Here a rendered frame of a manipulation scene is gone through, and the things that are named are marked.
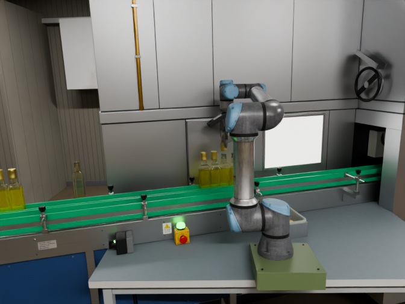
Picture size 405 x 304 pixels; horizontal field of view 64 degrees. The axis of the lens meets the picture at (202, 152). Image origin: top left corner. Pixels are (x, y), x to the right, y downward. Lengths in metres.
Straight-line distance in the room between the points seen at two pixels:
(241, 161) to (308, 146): 0.97
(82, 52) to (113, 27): 2.81
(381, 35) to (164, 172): 1.50
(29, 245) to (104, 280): 0.43
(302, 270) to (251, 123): 0.60
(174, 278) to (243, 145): 0.62
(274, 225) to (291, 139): 0.86
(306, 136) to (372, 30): 0.74
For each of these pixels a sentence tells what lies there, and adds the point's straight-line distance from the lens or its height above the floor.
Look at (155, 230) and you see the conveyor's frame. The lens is 1.72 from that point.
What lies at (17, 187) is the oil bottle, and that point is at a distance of 1.81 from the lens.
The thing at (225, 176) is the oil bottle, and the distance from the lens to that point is 1.84.
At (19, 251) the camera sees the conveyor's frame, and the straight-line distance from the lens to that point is 1.78.
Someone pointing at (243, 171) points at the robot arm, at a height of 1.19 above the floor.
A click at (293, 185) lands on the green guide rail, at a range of 2.03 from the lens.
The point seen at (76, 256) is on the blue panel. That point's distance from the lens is 1.79.
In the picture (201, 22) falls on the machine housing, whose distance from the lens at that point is 1.93.
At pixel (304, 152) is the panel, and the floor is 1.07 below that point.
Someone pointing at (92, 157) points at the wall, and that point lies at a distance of 5.16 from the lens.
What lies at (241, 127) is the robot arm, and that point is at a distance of 1.27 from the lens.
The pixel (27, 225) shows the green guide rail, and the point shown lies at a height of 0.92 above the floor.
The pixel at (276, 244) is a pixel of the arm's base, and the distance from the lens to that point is 1.43.
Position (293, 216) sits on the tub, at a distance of 1.88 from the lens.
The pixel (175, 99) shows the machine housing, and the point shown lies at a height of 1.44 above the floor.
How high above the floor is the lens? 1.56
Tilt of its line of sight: 13 degrees down
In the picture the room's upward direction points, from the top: 2 degrees counter-clockwise
